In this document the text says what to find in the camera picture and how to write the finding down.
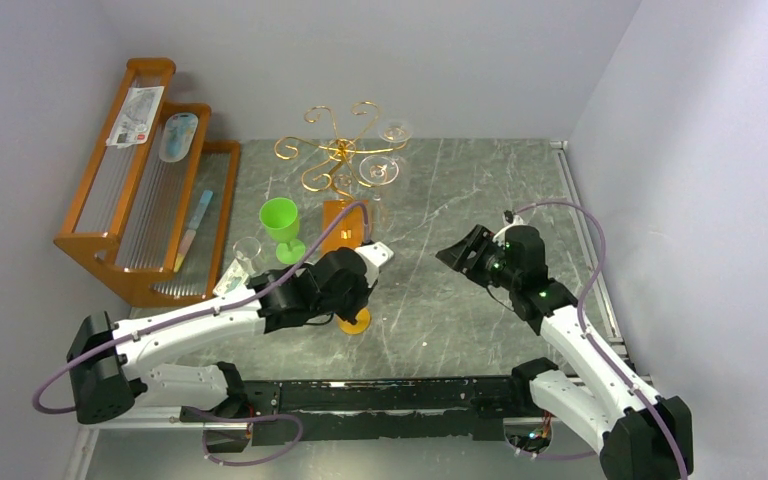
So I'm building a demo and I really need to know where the blue pink toothbrush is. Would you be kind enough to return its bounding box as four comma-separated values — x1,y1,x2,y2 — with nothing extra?
173,190,214,273

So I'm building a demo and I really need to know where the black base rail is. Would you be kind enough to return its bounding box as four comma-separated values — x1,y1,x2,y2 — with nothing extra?
177,374,543,451

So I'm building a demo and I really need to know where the white packaged item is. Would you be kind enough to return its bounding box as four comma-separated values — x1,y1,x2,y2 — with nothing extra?
105,86,165,149

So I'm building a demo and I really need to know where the small clear glass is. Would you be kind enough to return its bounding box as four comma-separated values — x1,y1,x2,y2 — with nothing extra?
232,236,264,277

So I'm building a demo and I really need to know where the orange plastic goblet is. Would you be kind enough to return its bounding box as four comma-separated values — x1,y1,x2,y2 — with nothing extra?
337,308,371,335

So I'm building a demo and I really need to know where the gold wire glass rack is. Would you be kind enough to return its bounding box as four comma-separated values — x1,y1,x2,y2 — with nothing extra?
273,100,393,201

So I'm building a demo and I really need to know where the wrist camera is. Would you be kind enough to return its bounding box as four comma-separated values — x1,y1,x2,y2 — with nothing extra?
493,210,525,243
354,242,394,287

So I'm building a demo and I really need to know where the purple cable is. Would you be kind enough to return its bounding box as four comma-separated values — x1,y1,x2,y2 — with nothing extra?
513,200,690,480
31,201,372,417

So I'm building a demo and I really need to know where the small white packet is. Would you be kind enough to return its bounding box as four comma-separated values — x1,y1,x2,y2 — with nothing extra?
213,259,252,296

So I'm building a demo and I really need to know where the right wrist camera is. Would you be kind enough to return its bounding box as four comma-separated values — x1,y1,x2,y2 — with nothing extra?
493,210,525,243

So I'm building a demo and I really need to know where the green plastic goblet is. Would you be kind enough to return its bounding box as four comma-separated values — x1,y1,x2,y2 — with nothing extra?
259,197,306,265

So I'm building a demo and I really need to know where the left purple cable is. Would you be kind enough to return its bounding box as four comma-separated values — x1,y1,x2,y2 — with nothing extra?
31,201,372,417

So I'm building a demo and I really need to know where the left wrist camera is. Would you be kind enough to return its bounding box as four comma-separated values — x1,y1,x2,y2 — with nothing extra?
354,242,394,287

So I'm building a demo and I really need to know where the clear wine glass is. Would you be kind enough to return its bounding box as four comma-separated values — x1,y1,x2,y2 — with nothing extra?
358,154,402,234
378,119,414,154

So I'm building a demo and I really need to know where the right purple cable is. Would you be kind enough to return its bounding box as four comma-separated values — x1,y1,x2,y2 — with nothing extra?
513,200,690,480

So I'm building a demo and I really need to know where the blue packaged item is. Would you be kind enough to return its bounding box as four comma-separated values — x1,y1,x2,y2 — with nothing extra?
159,112,199,163

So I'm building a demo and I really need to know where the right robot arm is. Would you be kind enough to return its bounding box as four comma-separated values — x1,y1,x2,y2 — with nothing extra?
436,225,693,479

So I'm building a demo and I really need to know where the wooden rack base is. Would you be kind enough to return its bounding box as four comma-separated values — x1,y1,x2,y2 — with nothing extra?
320,199,373,256

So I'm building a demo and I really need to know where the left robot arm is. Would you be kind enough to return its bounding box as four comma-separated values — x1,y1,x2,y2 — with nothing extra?
67,242,393,425

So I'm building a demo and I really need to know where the orange wooden shelf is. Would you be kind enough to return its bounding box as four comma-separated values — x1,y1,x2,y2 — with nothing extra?
54,57,241,308

